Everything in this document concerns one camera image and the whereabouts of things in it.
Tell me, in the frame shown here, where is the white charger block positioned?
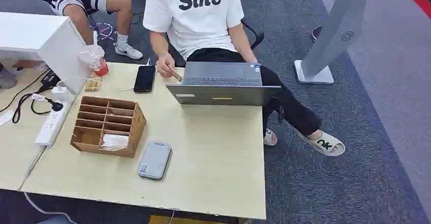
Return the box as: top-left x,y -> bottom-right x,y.
51,85 -> 75,103

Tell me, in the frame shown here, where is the person's right hand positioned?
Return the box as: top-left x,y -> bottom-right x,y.
156,53 -> 177,79

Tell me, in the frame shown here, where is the grey floor stand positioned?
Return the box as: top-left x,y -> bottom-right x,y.
293,0 -> 395,85

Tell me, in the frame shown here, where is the white power strip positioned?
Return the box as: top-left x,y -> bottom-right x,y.
34,101 -> 72,149

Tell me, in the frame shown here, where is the wooden card box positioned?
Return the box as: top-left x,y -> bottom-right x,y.
70,95 -> 147,158

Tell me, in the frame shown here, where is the grey laptop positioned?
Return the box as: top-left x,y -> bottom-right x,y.
165,61 -> 283,107

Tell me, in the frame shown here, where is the black power adapter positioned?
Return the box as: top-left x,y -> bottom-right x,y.
38,70 -> 61,93

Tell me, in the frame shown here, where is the seated person in white shirt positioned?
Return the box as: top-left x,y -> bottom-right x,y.
142,0 -> 346,157

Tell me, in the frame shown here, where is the white desk cabinet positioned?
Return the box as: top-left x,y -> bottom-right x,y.
0,12 -> 92,94

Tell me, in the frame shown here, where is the drink cup in plastic bag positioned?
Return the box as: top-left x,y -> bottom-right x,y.
78,31 -> 110,78

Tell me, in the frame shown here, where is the small printed card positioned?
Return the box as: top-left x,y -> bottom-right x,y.
170,68 -> 183,83

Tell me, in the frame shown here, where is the white cable under table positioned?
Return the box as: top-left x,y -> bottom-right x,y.
22,191 -> 79,224

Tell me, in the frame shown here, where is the white sneaker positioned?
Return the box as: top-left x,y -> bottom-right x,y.
114,42 -> 144,61

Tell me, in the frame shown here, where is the black plug with cable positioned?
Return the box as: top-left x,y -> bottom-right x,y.
12,92 -> 64,124

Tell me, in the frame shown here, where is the small snack packet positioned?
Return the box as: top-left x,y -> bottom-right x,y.
83,76 -> 103,93

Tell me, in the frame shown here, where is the black smartphone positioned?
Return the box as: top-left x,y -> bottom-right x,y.
133,65 -> 157,94

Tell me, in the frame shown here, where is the grey flat card reader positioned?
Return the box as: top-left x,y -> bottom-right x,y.
137,141 -> 173,181

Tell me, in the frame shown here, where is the cream slipper with black print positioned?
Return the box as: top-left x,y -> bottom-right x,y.
263,129 -> 279,147
295,130 -> 347,158

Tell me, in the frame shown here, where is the white paper label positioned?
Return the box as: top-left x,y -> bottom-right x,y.
0,110 -> 15,126

